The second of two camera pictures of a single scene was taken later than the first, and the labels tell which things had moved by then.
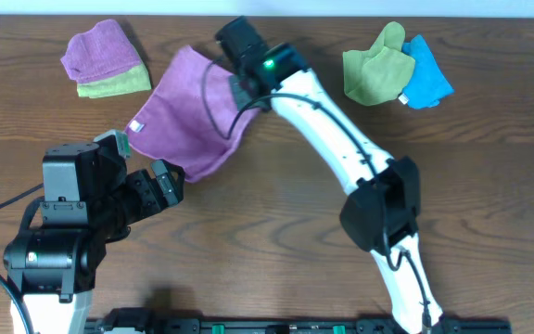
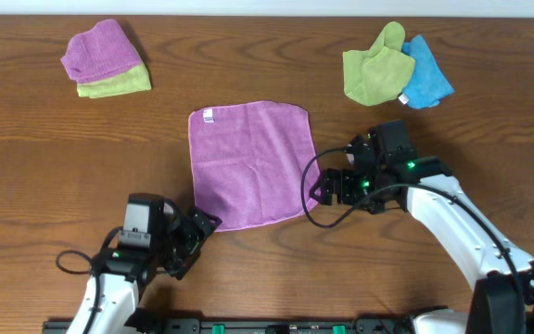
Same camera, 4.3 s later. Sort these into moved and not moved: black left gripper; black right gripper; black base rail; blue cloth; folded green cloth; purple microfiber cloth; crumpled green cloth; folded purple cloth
Moved: black right gripper; black left gripper; purple microfiber cloth
Not moved: black base rail; folded purple cloth; crumpled green cloth; blue cloth; folded green cloth
